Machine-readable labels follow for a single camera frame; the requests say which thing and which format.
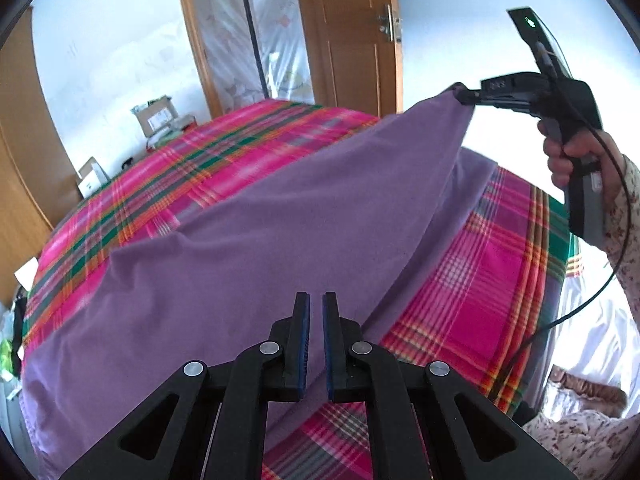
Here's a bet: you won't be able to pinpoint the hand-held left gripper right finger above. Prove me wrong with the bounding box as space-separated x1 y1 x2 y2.
322 291 578 480

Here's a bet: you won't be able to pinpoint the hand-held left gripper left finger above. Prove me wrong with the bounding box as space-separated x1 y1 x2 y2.
60 291 311 480

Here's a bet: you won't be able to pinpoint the white paper sheet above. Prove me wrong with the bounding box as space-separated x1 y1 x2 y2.
14 257 40 288

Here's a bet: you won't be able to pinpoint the white cloth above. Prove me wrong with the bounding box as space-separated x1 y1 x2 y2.
547 245 640 411

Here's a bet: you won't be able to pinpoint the wooden door frame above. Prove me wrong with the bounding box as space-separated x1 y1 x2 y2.
174 0 223 118

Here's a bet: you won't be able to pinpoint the floral padded jacket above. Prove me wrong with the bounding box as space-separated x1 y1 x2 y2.
520 407 640 480

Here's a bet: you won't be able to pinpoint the black curtain strip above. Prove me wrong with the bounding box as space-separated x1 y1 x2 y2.
239 0 268 101

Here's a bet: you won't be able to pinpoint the metal door handle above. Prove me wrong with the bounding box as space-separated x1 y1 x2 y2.
377 4 402 43

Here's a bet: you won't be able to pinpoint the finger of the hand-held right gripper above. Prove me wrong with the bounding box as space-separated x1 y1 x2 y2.
451 85 497 109

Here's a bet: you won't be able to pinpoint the person's right hand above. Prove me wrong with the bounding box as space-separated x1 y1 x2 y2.
544 127 627 202

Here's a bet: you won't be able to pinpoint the purple fleece pants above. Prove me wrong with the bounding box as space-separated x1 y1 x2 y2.
20 85 501 471

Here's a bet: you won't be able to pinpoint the clear plastic door curtain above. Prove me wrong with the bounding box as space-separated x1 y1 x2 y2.
187 0 316 111

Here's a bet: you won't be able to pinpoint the cardboard box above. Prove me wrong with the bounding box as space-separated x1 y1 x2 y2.
131 96 178 138

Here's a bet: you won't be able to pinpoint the wooden wardrobe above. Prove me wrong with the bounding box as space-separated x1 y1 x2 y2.
0 5 83 306

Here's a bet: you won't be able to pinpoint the black cable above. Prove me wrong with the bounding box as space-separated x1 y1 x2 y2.
492 42 631 408

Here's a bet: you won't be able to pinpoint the wooden door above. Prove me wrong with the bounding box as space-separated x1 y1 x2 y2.
292 0 403 118

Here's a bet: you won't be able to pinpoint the pink green plaid bed sheet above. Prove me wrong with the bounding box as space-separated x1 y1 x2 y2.
22 100 586 480

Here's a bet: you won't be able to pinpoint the small white box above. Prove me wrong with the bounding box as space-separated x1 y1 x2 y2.
77 156 111 196

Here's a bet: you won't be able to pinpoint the person's right forearm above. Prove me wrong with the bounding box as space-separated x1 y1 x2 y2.
602 155 640 321

